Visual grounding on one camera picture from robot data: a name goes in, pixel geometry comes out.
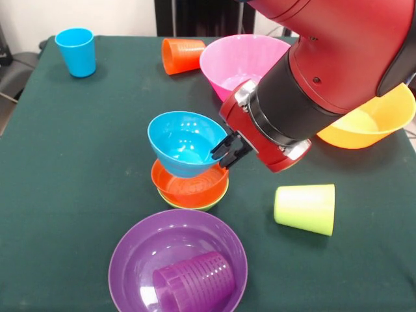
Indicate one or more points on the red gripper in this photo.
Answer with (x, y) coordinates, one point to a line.
(253, 136)

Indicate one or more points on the blue plastic bowl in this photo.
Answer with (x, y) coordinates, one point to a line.
(182, 146)

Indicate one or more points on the green plastic bowl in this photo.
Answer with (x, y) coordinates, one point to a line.
(211, 205)

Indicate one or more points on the orange plastic bowl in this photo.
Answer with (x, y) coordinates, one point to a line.
(191, 195)

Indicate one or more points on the lime green plastic cup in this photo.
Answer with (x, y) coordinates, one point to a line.
(305, 208)

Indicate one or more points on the orange plastic cup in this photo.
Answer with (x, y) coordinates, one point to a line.
(185, 55)

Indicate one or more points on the purple plastic cup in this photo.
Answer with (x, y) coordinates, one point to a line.
(195, 282)

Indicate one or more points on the purple plastic bowl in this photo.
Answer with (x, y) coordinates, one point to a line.
(136, 250)

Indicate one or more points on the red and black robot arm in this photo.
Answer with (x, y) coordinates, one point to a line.
(331, 65)

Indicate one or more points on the pink plastic bowl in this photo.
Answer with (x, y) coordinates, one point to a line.
(234, 65)

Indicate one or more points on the yellow plastic bowl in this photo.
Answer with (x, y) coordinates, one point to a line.
(383, 123)

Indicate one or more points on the dark green tablecloth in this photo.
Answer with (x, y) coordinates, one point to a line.
(325, 276)

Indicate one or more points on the blue plastic cup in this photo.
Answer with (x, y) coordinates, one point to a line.
(78, 55)

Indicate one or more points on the grey chair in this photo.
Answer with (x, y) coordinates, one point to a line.
(16, 78)

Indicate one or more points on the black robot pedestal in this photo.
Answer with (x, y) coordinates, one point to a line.
(201, 16)

